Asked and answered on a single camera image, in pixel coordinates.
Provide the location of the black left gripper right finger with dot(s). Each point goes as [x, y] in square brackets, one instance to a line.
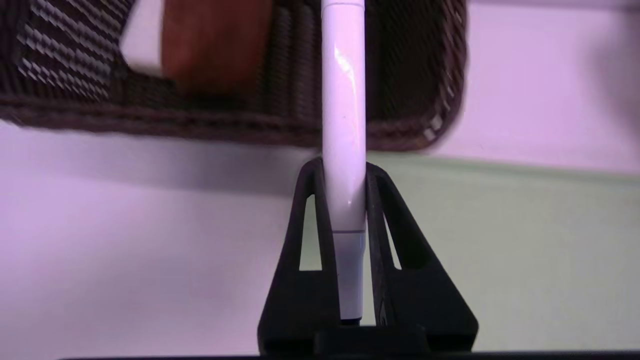
[425, 305]

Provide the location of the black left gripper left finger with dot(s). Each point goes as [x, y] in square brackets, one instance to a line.
[300, 300]

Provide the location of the white marker pen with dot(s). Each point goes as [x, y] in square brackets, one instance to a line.
[344, 125]

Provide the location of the brown cloth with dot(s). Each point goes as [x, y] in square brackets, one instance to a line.
[215, 40]

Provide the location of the white soap bar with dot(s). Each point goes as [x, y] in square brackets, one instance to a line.
[145, 35]

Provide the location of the dark brown wicker basket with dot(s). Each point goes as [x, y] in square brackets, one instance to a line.
[410, 60]

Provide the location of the green plastic tray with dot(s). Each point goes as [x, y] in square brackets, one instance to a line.
[525, 250]

